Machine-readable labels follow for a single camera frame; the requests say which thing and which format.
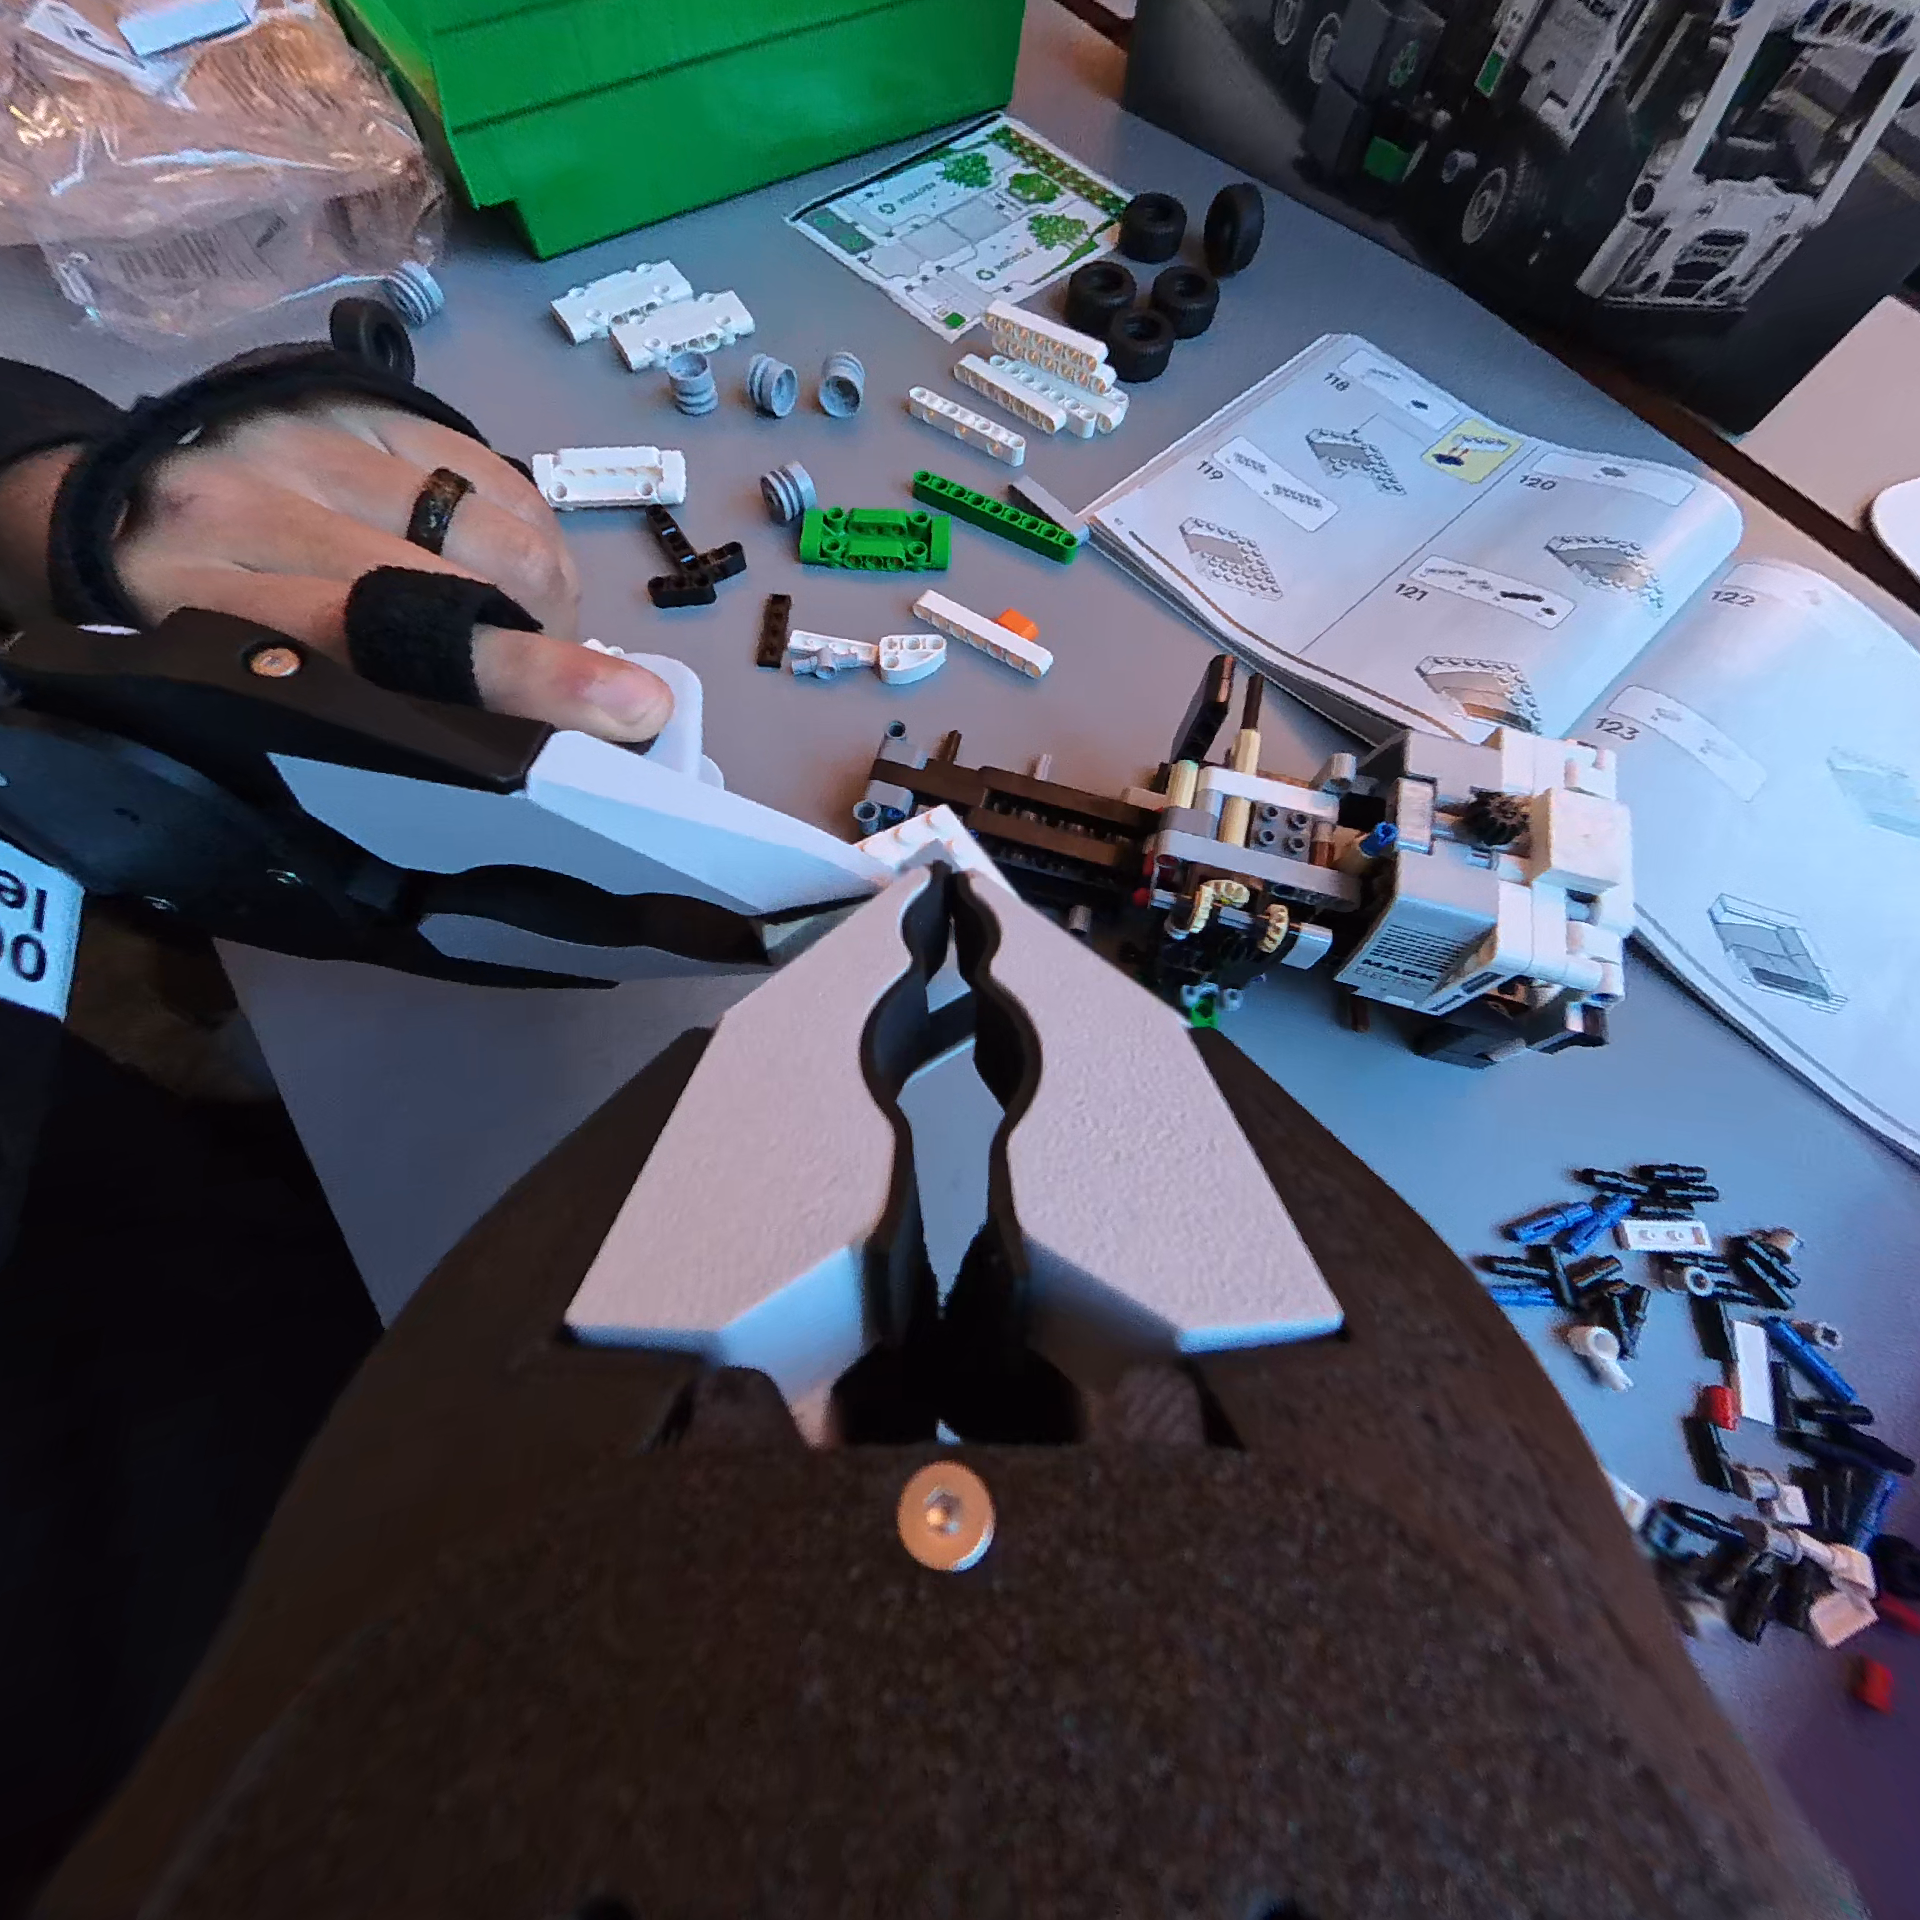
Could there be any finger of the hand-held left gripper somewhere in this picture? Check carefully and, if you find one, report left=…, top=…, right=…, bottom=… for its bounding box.
left=271, top=728, right=891, bottom=923
left=424, top=900, right=791, bottom=992

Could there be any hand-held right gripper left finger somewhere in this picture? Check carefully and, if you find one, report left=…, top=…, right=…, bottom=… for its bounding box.
left=565, top=866, right=954, bottom=1445

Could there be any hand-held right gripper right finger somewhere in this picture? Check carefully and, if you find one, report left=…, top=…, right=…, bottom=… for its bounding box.
left=948, top=873, right=1349, bottom=1399

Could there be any partly built lego truck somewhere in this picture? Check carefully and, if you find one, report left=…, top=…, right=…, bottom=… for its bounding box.
left=859, top=654, right=1638, bottom=1070

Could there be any pile of small lego pieces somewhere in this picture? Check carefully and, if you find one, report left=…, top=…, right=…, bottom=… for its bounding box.
left=1484, top=1162, right=1920, bottom=1651

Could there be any person's left forearm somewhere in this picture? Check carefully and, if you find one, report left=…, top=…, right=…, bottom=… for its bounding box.
left=0, top=351, right=114, bottom=632

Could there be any black T-shaped lego piece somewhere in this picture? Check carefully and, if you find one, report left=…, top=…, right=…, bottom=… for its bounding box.
left=649, top=504, right=751, bottom=606

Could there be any green lego panel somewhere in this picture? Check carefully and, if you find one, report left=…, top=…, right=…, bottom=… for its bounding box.
left=799, top=504, right=954, bottom=571

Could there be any white lego beam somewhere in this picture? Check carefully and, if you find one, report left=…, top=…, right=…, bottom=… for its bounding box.
left=913, top=588, right=1057, bottom=671
left=982, top=296, right=1121, bottom=396
left=948, top=351, right=1130, bottom=440
left=904, top=383, right=1032, bottom=468

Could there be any white lego panel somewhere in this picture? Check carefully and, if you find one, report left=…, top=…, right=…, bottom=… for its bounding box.
left=546, top=258, right=693, bottom=339
left=606, top=288, right=757, bottom=373
left=532, top=440, right=693, bottom=512

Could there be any green lego beam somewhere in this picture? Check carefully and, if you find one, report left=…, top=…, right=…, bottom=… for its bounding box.
left=913, top=468, right=1082, bottom=563

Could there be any black lego set box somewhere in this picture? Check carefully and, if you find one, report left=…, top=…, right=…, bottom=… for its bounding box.
left=1125, top=0, right=1920, bottom=429

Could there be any person's left hand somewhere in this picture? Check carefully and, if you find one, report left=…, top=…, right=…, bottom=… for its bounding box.
left=61, top=377, right=677, bottom=743

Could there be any clear plastic bag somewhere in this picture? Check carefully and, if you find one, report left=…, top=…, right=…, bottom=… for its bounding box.
left=0, top=0, right=452, bottom=348

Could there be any green printed sticker sheet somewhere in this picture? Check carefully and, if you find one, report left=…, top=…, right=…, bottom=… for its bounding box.
left=786, top=112, right=1135, bottom=343

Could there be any green plastic bin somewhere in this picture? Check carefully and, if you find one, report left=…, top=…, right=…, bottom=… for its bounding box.
left=331, top=0, right=1030, bottom=259

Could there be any open instruction booklet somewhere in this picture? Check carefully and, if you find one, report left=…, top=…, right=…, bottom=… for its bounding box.
left=1082, top=329, right=1920, bottom=1158

